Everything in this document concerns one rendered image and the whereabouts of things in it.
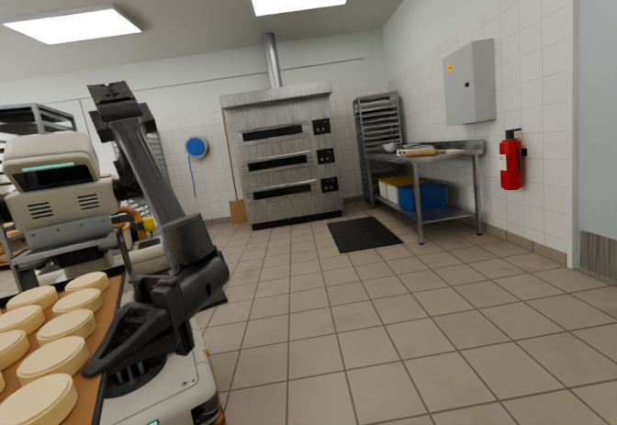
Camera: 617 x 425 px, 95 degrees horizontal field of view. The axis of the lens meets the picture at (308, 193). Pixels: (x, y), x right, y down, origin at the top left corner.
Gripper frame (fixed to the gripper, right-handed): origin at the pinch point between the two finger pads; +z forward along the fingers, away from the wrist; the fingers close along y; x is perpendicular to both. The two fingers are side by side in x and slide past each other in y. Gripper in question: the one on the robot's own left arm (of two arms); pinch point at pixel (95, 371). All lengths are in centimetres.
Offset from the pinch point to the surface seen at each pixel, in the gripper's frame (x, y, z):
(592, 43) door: -149, -52, -216
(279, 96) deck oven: 116, -70, -367
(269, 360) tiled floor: 45, 105, -106
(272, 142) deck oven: 141, -9, -378
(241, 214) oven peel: 235, 112, -415
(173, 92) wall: 332, -112, -425
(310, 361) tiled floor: 20, 104, -108
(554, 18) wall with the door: -138, -74, -237
